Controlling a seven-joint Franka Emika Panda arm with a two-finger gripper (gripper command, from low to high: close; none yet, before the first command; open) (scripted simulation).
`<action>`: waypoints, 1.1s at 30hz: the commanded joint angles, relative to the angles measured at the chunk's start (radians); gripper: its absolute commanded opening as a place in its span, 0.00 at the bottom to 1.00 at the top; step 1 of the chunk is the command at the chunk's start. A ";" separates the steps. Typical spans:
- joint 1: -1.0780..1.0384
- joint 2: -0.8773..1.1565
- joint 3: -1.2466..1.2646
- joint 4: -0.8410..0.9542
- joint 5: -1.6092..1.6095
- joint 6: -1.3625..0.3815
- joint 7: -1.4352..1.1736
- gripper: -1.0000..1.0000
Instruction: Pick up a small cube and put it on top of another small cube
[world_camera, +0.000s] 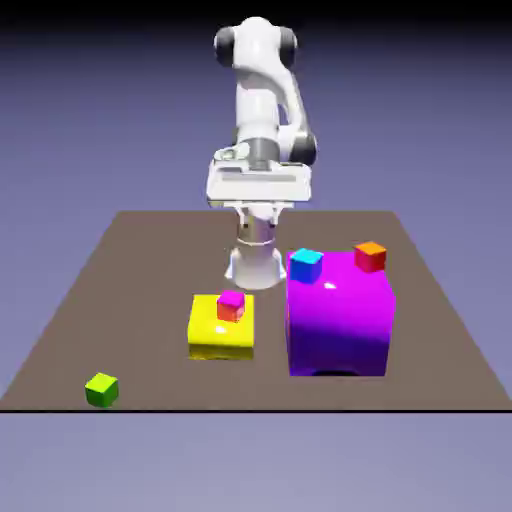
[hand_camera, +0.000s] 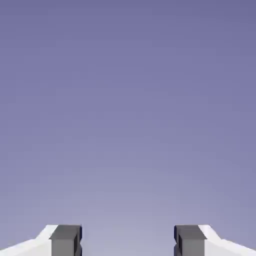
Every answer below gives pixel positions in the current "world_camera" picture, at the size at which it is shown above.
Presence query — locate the large purple box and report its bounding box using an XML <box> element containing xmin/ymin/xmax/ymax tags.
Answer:
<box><xmin>285</xmin><ymin>249</ymin><xmax>398</xmax><ymax>378</ymax></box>

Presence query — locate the small pink cube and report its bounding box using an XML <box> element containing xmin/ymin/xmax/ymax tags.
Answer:
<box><xmin>216</xmin><ymin>290</ymin><xmax>246</xmax><ymax>324</ymax></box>

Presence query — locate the small blue cube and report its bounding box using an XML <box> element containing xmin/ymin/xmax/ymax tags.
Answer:
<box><xmin>288</xmin><ymin>247</ymin><xmax>325</xmax><ymax>285</ymax></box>

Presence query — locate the small green cube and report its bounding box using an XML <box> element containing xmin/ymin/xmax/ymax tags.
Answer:
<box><xmin>84</xmin><ymin>372</ymin><xmax>120</xmax><ymax>409</ymax></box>

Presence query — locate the small red cube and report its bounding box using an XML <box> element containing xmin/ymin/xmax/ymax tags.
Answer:
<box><xmin>354</xmin><ymin>240</ymin><xmax>388</xmax><ymax>274</ymax></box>

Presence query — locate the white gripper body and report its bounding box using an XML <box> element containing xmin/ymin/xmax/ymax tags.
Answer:
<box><xmin>205</xmin><ymin>159</ymin><xmax>313</xmax><ymax>210</ymax></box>

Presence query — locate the large yellow box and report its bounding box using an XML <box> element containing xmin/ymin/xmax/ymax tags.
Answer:
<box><xmin>187</xmin><ymin>293</ymin><xmax>256</xmax><ymax>362</ymax></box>

